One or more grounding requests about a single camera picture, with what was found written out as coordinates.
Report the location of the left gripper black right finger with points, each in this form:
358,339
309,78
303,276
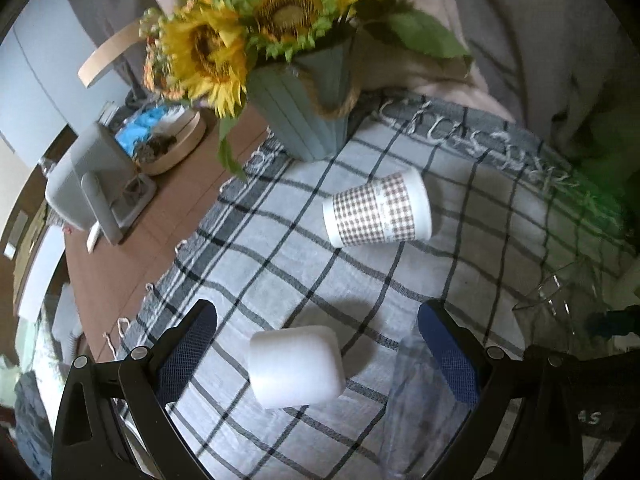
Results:
484,380

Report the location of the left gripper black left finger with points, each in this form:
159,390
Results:
153,377

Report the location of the smoky grey glass cup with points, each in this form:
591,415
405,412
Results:
558,311

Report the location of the clear blue plastic cup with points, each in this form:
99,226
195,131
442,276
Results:
422,416

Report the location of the plain white cup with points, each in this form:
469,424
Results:
295,367

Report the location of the patterned white paper cup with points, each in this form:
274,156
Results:
392,209

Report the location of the checkered white black tablecloth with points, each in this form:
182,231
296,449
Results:
507,211

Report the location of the white desktop device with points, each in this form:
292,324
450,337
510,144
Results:
97,188

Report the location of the round wooden tray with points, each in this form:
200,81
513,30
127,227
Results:
159,138

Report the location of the grey curtain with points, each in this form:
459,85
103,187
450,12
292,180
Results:
564,69

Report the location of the teal ribbed flower vase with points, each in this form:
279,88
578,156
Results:
307,101

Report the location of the wooden chair backrest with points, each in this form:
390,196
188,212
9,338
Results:
102,59

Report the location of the sunflower bouquet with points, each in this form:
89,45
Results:
295,61

